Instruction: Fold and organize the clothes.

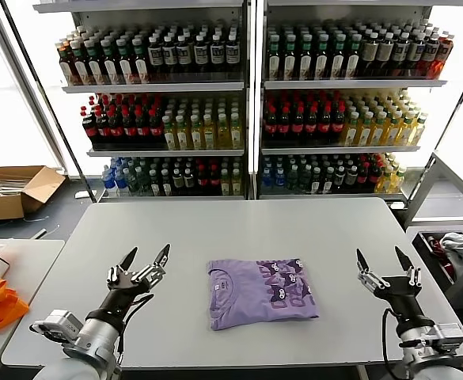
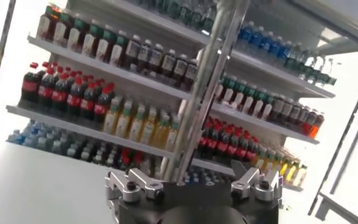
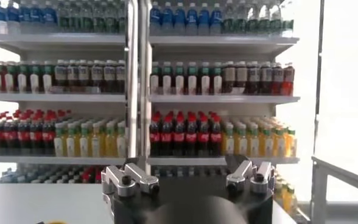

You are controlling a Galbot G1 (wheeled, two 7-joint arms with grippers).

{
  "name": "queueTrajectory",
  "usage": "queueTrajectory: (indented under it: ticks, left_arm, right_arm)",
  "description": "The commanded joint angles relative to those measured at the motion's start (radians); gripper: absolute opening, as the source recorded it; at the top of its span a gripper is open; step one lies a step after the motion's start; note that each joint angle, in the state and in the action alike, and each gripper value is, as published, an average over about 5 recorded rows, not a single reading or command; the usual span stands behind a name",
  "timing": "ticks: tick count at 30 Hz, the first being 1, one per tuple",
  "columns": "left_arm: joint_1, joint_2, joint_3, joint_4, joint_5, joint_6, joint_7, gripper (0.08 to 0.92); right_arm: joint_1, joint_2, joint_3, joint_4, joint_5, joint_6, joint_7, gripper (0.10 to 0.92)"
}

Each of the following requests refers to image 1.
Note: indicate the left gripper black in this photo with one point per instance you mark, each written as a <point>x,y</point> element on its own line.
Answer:
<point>122,295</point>

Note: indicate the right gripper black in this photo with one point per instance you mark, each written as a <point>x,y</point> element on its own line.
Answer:
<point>403,297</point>

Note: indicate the purple t-shirt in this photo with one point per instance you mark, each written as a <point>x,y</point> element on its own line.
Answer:
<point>247,293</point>

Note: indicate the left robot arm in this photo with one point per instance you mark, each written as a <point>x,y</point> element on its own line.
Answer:
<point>96,336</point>

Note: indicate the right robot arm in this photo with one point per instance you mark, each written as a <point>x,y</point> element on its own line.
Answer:
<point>417,336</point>

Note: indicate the red garment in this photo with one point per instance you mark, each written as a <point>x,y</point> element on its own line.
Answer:
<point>437,247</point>

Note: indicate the small white floor object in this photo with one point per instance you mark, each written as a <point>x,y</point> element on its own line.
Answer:
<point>80,194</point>
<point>397,205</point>

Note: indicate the white grey garment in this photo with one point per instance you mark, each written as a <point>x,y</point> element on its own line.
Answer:
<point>460,245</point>

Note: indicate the blue water bottle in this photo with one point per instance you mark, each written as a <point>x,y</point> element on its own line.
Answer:
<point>107,182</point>
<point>279,178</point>
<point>267,179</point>
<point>122,184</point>

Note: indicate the clear green bottle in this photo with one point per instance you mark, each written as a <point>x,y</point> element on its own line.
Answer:
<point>133,182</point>
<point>144,183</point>
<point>292,178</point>
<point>304,178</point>

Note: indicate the yellow juice bottle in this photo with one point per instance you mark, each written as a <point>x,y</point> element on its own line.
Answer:
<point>183,136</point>
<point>223,136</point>
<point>351,132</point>
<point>393,132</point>
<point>418,132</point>
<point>225,184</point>
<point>236,183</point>
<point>210,136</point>
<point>170,136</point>
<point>196,136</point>
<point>379,132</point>
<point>398,181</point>
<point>237,136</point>
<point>406,132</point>
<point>385,182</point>
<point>365,132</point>

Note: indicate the grey strip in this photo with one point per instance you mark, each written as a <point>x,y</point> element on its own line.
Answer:
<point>39,233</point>

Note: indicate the cola bottle red cap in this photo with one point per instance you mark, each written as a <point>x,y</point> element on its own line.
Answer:
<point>156,130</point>
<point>116,130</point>
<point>325,126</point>
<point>130,130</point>
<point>284,126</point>
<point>214,178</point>
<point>375,174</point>
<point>311,126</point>
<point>103,130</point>
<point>89,130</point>
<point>363,175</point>
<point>270,126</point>
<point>298,126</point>
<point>338,126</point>
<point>202,178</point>
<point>143,130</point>

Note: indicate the brown cardboard box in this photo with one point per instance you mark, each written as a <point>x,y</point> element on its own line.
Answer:
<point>1,206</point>

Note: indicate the white tubes bundle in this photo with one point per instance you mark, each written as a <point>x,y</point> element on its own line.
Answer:
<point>1,186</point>

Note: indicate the thin black slanted pole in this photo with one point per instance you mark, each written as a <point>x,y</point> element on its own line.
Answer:
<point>449,118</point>
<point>49,99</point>

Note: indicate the white metal bottle rack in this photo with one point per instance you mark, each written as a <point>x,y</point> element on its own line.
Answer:
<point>354,84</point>
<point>156,87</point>

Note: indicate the dark tea bottle green label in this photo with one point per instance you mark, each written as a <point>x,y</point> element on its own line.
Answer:
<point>353,63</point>
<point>337,63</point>
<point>274,63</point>
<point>305,63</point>
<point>289,63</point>
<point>82,69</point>
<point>111,69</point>
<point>321,63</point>
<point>96,69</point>
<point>141,69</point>
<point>126,69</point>

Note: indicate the dark drink bottle white label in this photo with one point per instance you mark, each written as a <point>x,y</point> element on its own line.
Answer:
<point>430,53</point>
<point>156,55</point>
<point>201,55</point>
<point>217,55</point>
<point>169,55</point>
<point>233,55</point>
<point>416,51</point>
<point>184,55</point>
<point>401,51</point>

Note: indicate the grey slanted pole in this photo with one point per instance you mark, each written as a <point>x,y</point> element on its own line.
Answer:
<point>24,79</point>

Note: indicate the dark bottle beige label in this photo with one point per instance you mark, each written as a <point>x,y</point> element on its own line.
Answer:
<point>385,53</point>
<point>369,53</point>

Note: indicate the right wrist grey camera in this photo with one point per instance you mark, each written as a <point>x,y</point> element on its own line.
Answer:
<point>448,336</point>

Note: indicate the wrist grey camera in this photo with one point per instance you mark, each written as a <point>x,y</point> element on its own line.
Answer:
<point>63,324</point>
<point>448,336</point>

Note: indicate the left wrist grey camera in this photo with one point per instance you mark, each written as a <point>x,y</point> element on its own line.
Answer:
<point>63,324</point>

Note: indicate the grey metal cart frame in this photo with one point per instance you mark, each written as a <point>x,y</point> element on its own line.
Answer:
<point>424,190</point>

